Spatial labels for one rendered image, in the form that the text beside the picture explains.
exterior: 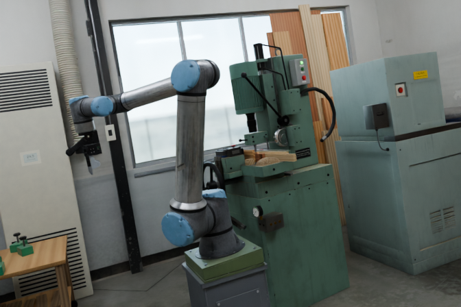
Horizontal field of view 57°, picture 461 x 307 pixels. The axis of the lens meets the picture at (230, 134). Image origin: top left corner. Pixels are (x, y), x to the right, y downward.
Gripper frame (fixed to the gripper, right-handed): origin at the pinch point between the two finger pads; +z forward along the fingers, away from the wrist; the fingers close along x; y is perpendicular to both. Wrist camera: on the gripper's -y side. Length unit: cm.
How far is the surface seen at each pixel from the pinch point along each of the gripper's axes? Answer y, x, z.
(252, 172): 85, 4, 22
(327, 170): 137, 8, 35
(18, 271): -48, 38, 55
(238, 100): 92, 26, -17
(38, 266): -38, 38, 55
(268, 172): 90, -6, 21
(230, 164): 76, 15, 17
